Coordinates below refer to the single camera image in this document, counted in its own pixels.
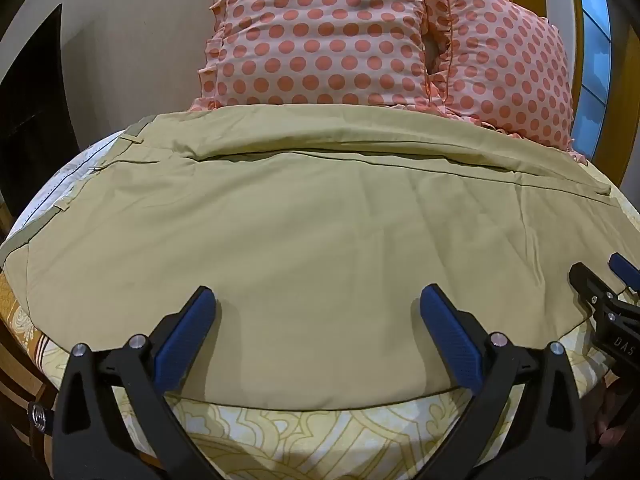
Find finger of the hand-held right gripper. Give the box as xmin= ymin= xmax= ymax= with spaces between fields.
xmin=568 ymin=262 xmax=619 ymax=312
xmin=608 ymin=253 xmax=640 ymax=294

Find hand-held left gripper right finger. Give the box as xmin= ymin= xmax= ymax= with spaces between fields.
xmin=419 ymin=283 xmax=586 ymax=480

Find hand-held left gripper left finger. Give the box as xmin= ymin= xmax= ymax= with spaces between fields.
xmin=52 ymin=286 xmax=221 ymax=480

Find khaki pants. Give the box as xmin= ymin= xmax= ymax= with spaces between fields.
xmin=0 ymin=105 xmax=627 ymax=411

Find person's right hand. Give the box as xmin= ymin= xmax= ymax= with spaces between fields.
xmin=590 ymin=390 xmax=629 ymax=453

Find yellow patterned bed sheet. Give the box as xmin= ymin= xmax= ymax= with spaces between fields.
xmin=0 ymin=157 xmax=640 ymax=480

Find small pink polka-dot pillow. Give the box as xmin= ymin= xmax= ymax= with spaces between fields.
xmin=425 ymin=0 xmax=589 ymax=165

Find yellow framed window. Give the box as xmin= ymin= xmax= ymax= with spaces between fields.
xmin=505 ymin=0 xmax=640 ymax=201

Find dark wooden furniture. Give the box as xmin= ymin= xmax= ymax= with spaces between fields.
xmin=0 ymin=4 xmax=77 ymax=223

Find large pink polka-dot pillow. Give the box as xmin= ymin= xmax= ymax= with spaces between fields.
xmin=189 ymin=0 xmax=453 ymax=112

